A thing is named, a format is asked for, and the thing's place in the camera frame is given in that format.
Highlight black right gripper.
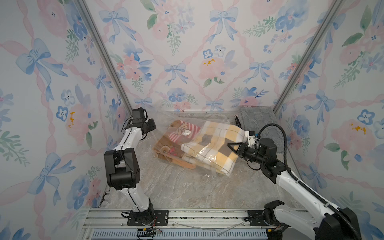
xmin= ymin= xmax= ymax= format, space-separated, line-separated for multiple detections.
xmin=229 ymin=142 xmax=267 ymax=166

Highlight orange cream striped blanket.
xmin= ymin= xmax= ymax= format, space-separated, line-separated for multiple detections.
xmin=181 ymin=121 xmax=246 ymax=176

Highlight grey fluffy blanket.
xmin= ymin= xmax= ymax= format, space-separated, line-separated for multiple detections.
xmin=237 ymin=107 xmax=284 ymax=154

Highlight clear plastic vacuum bag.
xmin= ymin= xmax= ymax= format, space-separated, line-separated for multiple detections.
xmin=141 ymin=106 xmax=247 ymax=177

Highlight black white patterned blanket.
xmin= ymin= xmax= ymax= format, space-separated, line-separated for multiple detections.
xmin=235 ymin=116 xmax=242 ymax=128

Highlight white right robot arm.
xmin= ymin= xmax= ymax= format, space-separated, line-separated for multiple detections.
xmin=228 ymin=138 xmax=362 ymax=240

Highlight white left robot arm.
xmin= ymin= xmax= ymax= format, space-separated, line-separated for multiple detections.
xmin=104 ymin=108 xmax=156 ymax=226

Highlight white round bag valve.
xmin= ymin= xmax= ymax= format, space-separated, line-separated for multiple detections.
xmin=182 ymin=130 xmax=192 ymax=136

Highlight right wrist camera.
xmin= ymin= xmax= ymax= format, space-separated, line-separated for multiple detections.
xmin=245 ymin=131 xmax=259 ymax=149

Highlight left aluminium corner post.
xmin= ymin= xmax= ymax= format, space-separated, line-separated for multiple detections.
xmin=74 ymin=0 xmax=132 ymax=116

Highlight aluminium corner post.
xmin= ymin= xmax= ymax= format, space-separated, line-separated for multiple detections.
xmin=273 ymin=0 xmax=345 ymax=114
xmin=74 ymin=0 xmax=132 ymax=116

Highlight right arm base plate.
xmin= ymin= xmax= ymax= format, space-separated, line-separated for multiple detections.
xmin=244 ymin=210 xmax=286 ymax=228

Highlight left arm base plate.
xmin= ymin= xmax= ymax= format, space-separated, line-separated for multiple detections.
xmin=127 ymin=209 xmax=170 ymax=227

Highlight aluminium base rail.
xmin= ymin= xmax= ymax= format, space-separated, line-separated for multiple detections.
xmin=77 ymin=208 xmax=340 ymax=240

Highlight black corrugated cable conduit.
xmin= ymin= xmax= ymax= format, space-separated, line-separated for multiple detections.
xmin=257 ymin=123 xmax=362 ymax=240

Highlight right aluminium corner post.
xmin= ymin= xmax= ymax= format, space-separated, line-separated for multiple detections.
xmin=273 ymin=0 xmax=345 ymax=114

